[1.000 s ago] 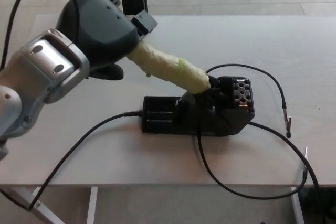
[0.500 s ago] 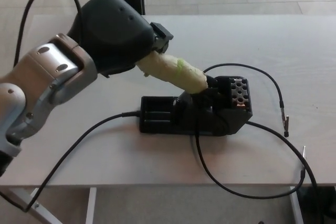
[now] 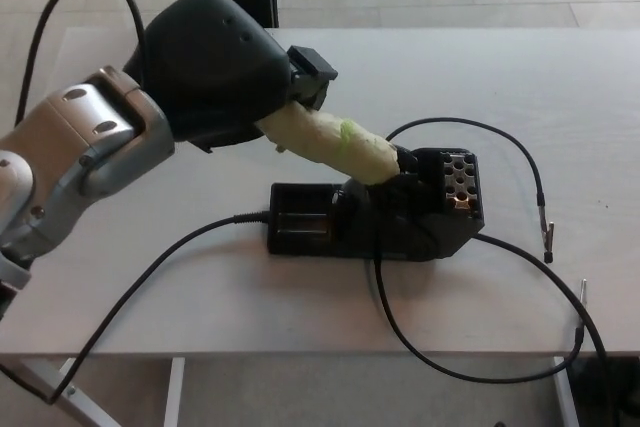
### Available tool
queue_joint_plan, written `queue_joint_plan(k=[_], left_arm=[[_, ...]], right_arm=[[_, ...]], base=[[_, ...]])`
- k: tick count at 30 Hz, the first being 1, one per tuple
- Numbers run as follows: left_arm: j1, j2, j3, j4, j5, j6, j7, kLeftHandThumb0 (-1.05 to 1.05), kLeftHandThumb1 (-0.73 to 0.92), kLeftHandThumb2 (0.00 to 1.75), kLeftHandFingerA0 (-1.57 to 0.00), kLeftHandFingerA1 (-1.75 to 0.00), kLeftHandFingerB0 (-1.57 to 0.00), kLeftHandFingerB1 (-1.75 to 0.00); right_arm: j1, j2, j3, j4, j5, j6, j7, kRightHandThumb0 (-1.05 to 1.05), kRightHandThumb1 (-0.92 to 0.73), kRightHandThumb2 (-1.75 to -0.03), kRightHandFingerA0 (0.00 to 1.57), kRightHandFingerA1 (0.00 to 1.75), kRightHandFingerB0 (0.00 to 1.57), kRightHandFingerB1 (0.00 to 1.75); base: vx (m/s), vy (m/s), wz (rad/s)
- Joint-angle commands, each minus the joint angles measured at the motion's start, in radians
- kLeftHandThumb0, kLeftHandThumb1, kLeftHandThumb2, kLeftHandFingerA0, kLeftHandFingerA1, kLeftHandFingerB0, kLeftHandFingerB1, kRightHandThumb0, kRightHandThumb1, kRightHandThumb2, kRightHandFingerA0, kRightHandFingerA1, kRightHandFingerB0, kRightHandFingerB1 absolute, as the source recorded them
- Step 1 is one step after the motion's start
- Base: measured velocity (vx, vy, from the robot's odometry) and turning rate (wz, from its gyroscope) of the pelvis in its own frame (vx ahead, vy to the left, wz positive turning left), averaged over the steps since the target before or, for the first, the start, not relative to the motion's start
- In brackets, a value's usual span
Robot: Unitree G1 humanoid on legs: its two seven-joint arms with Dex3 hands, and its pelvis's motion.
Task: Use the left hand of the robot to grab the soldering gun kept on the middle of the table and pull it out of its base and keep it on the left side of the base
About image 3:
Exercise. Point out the white table leg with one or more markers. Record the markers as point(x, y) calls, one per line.
point(567, 397)
point(173, 392)

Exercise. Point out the black box under table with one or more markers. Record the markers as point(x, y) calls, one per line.
point(610, 397)

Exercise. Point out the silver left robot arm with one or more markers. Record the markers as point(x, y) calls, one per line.
point(75, 147)

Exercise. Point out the black soldering iron base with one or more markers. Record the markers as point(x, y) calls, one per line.
point(310, 242)

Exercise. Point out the white diagonal table brace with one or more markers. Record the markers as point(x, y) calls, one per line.
point(75, 409)

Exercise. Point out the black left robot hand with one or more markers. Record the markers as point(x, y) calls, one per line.
point(215, 72)

